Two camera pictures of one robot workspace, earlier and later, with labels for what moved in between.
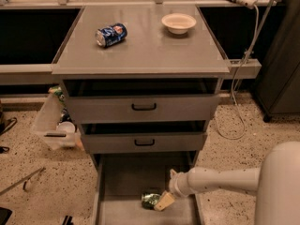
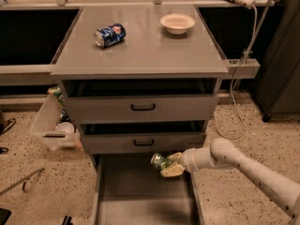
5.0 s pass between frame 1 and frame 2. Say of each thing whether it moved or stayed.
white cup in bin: stayed
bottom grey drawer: stayed
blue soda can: stayed
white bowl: stayed
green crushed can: moved
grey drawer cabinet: stayed
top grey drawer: stayed
